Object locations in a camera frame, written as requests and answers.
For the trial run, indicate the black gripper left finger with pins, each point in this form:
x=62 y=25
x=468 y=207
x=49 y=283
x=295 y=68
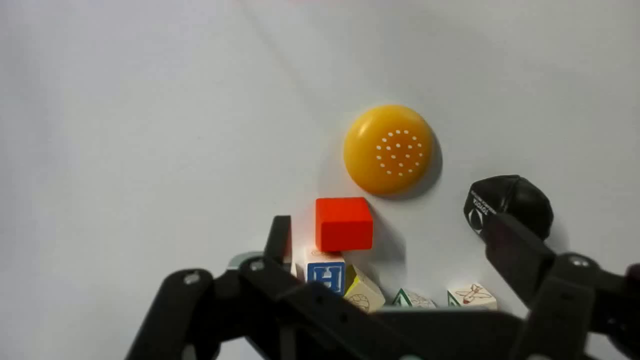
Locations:
x=279 y=245

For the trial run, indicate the white letter J block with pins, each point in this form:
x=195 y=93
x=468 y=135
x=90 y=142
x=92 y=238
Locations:
x=471 y=296

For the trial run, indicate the green picture block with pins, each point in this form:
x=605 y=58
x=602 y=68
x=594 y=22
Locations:
x=408 y=299

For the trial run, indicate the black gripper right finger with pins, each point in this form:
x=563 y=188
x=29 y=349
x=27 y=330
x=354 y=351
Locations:
x=517 y=254

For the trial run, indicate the red wooden block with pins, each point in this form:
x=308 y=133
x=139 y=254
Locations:
x=345 y=225

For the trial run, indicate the yellow perforated dome lid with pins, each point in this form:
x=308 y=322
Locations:
x=388 y=148

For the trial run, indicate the black polyhedral die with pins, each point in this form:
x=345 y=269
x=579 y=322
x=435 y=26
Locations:
x=509 y=194

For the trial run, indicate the blue letter H block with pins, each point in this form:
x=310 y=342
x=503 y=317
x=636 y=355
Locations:
x=328 y=271

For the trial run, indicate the white yarn picture block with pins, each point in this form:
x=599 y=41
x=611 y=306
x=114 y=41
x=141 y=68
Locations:
x=363 y=290

